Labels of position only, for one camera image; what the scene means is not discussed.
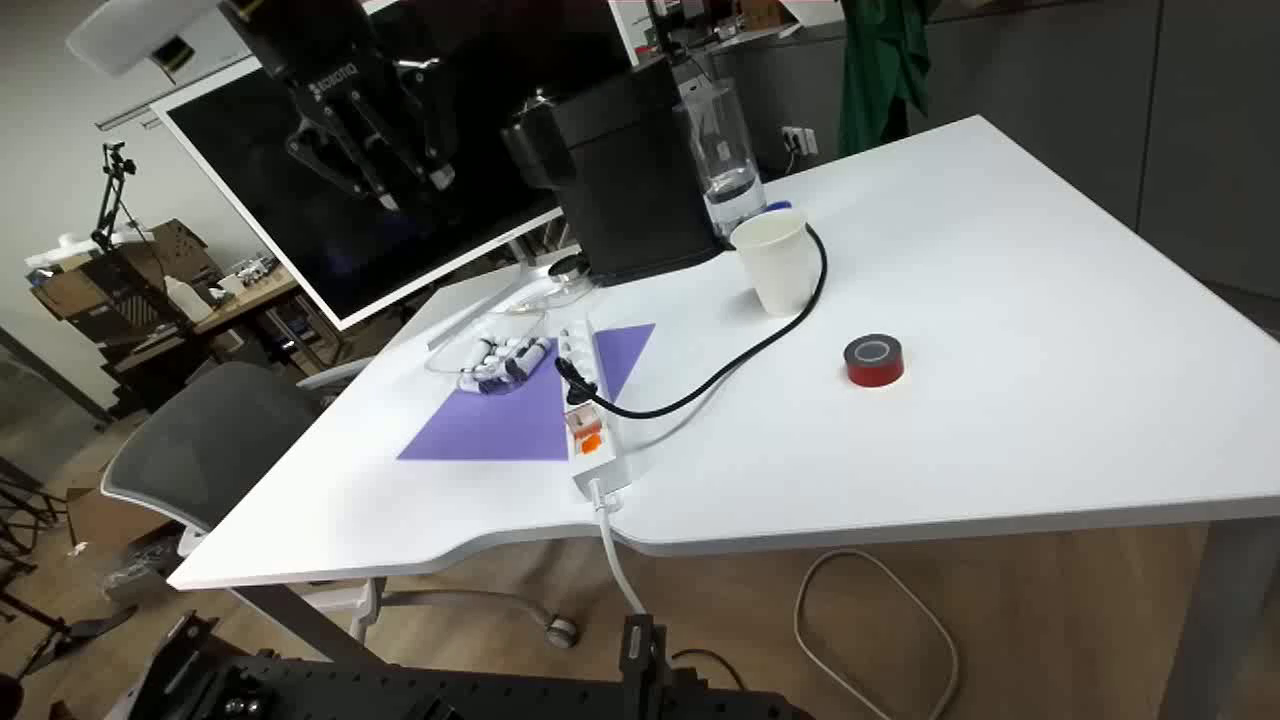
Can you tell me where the white extension cord strip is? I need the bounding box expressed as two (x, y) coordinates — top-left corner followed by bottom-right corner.
(556, 321), (627, 495)

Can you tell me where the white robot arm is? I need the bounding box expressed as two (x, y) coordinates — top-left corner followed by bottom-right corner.
(63, 0), (220, 77)

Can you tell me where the purple paper sheet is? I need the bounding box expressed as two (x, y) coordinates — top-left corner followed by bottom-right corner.
(404, 324), (653, 460)

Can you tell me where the small white toy object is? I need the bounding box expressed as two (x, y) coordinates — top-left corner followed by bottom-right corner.
(456, 336), (551, 397)

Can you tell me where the white paper cup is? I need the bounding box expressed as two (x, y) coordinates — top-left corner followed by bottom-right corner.
(730, 208), (817, 314)

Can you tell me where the black box appliance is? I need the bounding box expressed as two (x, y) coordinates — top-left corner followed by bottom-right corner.
(505, 63), (726, 286)

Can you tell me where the clear plastic bottle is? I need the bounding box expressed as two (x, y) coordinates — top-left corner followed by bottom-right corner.
(672, 50), (765, 238)

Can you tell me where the red black tape roll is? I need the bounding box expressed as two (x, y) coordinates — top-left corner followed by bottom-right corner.
(846, 332), (905, 389)

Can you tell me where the large black monitor screen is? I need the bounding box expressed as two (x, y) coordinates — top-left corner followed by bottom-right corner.
(155, 0), (627, 326)

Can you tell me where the green cloth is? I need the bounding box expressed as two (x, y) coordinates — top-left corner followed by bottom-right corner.
(841, 0), (936, 152)

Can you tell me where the grey office chair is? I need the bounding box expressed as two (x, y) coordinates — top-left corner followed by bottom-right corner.
(100, 358), (321, 530)

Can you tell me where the wooden shelf with clutter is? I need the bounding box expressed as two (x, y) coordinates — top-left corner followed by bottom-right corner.
(30, 219), (343, 410)

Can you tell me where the grey table leg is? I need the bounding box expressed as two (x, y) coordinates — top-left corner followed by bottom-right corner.
(1162, 518), (1280, 720)

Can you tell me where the black power cable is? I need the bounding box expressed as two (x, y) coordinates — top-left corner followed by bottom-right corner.
(551, 219), (833, 422)

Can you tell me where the white extension cord cable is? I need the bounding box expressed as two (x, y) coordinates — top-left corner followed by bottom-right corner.
(571, 467), (965, 720)

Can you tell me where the black metal rail frame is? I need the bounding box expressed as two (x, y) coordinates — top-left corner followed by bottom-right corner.
(126, 616), (814, 720)

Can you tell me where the black camera tripod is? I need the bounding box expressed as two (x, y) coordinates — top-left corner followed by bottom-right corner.
(91, 141), (135, 250)

